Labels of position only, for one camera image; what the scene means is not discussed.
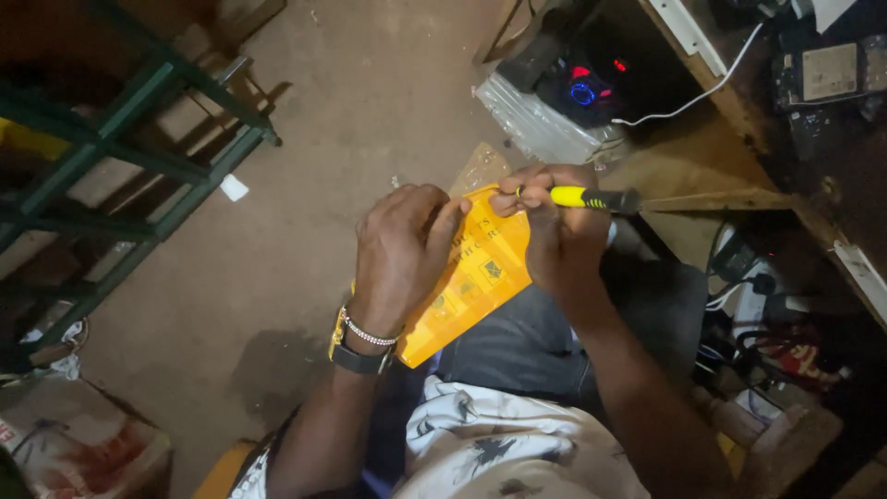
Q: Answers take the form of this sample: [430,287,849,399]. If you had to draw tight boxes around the yellow cardboard box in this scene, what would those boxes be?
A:
[352,183,533,369]

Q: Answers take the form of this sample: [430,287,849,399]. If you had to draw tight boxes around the clear plastic wrapper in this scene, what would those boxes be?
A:
[449,142,514,198]

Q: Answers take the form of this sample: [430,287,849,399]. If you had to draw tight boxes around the yellow black handled screwdriver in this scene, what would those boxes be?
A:
[516,185,643,215]

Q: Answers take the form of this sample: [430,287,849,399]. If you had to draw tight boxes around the clear plastic speaker wrap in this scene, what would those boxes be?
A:
[474,73,625,165]

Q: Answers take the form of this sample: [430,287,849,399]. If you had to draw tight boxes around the person's left hand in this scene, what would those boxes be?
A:
[353,183,473,338]

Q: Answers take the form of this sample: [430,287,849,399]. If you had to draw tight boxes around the person's right hand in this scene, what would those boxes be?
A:
[489,164,620,295]

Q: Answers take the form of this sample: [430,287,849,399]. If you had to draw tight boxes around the black speaker with lights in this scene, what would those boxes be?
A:
[495,14,683,129]

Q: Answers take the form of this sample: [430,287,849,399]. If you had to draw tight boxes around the beaded bracelet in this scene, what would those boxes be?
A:
[341,308,401,347]

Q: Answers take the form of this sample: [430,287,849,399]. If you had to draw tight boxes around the white power strip with plugs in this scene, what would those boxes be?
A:
[703,225,819,347]

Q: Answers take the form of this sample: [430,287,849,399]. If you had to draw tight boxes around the white cable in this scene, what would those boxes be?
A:
[611,22,765,127]

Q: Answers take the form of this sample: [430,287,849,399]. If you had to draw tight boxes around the wooden workbench with electronics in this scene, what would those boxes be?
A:
[636,0,887,334]

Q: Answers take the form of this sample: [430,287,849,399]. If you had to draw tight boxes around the cardboard carton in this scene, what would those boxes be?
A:
[0,374,173,499]

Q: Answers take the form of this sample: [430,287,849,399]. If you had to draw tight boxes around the green metal rack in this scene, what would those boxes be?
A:
[0,0,283,371]

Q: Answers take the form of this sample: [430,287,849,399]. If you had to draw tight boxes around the wooden stool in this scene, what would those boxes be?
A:
[693,384,845,499]

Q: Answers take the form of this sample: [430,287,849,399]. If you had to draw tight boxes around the black wristwatch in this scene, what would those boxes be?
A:
[328,306,397,376]

